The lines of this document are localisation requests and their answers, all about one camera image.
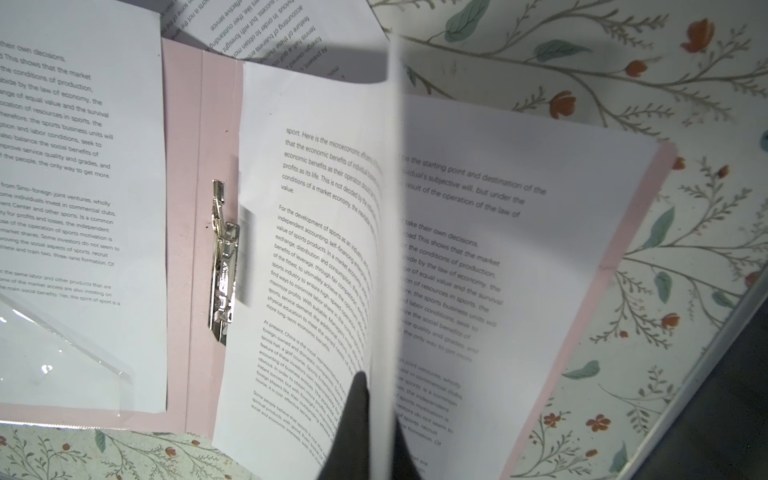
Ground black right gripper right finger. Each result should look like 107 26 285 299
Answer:
392 419 422 480

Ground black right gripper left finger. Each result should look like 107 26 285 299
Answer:
318 371 369 480

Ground printed paper sheet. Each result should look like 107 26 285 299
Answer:
397 96 676 479
213 42 403 479
1 1 168 413
147 0 388 83

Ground metal folder clip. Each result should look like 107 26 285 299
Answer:
208 180 240 345

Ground clear plastic folder pocket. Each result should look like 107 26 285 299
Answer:
1 294 135 429

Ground floral patterned table mat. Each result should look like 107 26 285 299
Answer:
0 0 768 480

